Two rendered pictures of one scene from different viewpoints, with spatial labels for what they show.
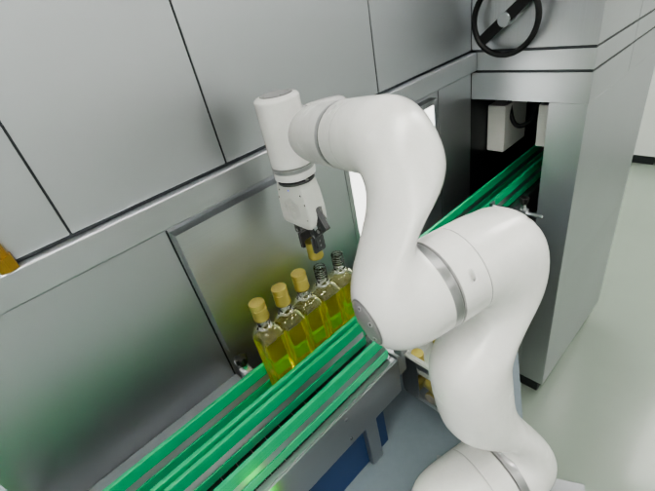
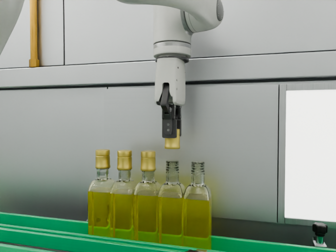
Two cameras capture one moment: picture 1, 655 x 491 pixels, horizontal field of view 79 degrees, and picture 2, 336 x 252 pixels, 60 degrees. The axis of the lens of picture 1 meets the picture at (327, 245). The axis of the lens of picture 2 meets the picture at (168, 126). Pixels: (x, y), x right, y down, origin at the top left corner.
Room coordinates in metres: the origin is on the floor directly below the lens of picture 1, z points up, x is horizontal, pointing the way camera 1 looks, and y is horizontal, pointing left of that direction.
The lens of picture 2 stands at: (0.34, -0.48, 1.41)
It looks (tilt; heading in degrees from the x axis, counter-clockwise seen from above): 2 degrees down; 52
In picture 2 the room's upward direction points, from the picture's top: straight up
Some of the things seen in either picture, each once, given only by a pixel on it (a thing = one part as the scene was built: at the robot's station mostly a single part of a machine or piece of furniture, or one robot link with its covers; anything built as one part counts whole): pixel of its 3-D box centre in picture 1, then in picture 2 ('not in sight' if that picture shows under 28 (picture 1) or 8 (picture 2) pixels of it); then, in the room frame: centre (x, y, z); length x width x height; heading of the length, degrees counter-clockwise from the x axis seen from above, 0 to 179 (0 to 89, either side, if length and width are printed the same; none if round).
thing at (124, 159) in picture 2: (281, 294); (124, 159); (0.68, 0.12, 1.31); 0.04 x 0.04 x 0.04
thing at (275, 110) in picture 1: (286, 129); (173, 15); (0.75, 0.03, 1.64); 0.09 x 0.08 x 0.13; 110
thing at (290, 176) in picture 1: (293, 169); (172, 52); (0.75, 0.03, 1.55); 0.09 x 0.08 x 0.03; 36
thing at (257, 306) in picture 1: (258, 310); (102, 158); (0.65, 0.17, 1.31); 0.04 x 0.04 x 0.04
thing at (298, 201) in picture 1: (300, 197); (172, 80); (0.75, 0.03, 1.49); 0.10 x 0.07 x 0.11; 36
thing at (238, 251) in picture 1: (342, 208); (269, 153); (0.99, -0.06, 1.32); 0.90 x 0.03 x 0.34; 126
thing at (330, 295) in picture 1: (330, 315); (172, 228); (0.75, 0.03, 1.16); 0.06 x 0.06 x 0.21; 36
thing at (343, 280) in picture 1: (346, 301); (197, 231); (0.79, -0.02, 1.16); 0.06 x 0.06 x 0.21; 37
